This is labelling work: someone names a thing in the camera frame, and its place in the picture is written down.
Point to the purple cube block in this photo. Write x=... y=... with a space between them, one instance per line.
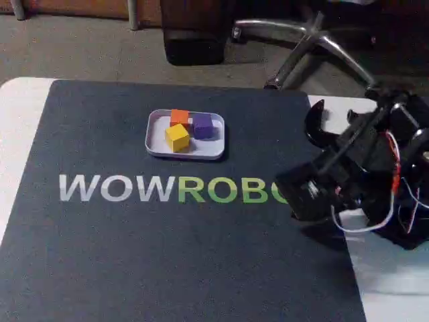
x=202 y=125

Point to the yellow cube block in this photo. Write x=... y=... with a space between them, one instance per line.
x=177 y=137

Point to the orange cube block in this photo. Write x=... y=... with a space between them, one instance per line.
x=179 y=117

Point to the white rectangular tray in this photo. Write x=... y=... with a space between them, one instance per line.
x=157 y=141

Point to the black table clamp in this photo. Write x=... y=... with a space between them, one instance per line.
x=313 y=124

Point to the chrome office chair base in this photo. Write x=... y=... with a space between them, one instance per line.
x=321 y=40

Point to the dark brown cabinet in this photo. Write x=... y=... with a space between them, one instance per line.
x=191 y=33

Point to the black WOWROBO printed mat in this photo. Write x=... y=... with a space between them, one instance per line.
x=134 y=251

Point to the grey metal leg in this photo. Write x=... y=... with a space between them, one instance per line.
x=18 y=10
x=134 y=16

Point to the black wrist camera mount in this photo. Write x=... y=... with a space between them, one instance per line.
x=301 y=194

